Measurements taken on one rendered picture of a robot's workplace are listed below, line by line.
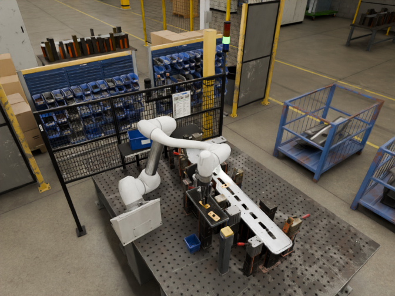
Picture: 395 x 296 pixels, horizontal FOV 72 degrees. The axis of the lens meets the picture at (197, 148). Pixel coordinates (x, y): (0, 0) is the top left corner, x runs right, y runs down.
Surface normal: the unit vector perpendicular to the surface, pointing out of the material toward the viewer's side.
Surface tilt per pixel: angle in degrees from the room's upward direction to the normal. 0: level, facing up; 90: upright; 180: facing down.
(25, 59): 90
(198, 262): 0
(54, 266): 0
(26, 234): 0
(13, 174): 88
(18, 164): 91
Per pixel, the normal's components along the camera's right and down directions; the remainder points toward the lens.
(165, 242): 0.00, -0.81
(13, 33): 0.59, 0.47
